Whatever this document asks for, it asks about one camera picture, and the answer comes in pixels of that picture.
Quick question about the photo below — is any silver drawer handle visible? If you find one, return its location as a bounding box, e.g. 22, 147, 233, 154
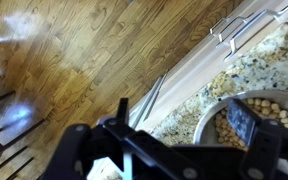
217, 12, 256, 44
223, 2, 288, 63
209, 17, 230, 36

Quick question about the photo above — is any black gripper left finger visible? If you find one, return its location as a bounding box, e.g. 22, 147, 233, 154
40, 97, 205, 180

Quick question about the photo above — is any light wooden base cabinet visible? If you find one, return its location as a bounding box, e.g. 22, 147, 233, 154
130, 0, 288, 133

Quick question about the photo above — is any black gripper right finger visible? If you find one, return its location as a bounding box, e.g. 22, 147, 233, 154
226, 98, 288, 180

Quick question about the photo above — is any pile of chickpeas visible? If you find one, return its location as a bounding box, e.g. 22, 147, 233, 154
214, 97, 288, 149

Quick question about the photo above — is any silver steel bowl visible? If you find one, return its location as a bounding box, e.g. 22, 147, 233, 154
193, 89, 288, 179

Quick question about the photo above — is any grey metal trim strip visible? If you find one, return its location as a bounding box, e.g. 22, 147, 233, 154
130, 72, 169, 131

